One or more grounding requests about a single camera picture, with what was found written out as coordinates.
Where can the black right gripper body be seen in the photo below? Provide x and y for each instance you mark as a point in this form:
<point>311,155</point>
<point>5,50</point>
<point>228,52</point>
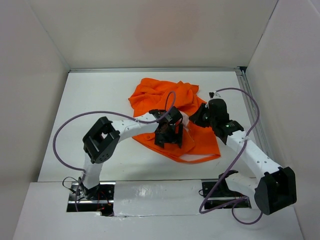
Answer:
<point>204,118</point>

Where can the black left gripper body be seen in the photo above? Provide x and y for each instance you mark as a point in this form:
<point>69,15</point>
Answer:
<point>169,135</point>

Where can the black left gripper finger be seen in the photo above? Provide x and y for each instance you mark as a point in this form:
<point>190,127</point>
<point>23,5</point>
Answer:
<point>179,135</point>
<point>159,143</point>

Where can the orange jacket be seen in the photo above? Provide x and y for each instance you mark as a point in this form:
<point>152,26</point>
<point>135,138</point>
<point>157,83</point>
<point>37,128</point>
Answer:
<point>199,144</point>

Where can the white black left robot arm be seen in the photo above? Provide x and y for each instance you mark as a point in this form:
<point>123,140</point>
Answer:
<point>101,140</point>

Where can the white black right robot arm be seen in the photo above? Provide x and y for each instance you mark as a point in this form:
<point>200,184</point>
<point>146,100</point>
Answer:
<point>273,187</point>

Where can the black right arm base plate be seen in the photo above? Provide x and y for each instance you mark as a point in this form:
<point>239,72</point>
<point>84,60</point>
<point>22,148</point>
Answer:
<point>220,196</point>

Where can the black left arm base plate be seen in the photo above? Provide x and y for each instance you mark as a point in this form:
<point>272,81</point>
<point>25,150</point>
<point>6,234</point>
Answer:
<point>102,201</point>

